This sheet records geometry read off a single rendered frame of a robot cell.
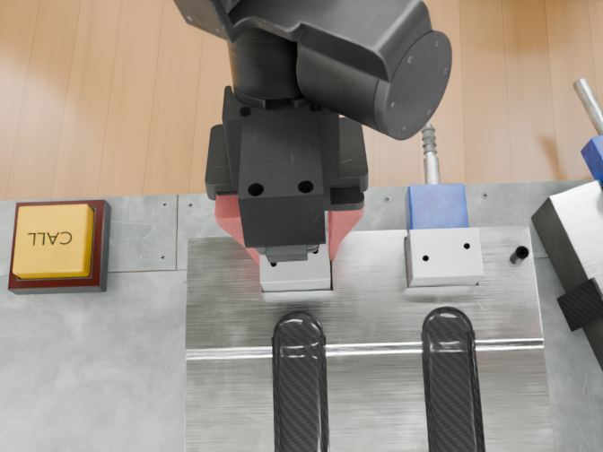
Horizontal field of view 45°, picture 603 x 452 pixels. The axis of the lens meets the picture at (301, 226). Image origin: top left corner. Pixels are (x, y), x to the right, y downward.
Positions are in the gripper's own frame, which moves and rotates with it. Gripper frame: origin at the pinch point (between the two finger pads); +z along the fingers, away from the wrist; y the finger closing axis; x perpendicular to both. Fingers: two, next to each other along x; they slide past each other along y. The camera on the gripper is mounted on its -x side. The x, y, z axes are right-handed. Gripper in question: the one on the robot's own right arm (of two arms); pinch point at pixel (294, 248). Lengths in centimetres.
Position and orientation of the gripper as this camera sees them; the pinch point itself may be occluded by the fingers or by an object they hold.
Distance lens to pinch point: 53.2
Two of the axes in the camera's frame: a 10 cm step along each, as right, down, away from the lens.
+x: -0.2, -6.8, 7.3
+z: 0.5, 7.3, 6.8
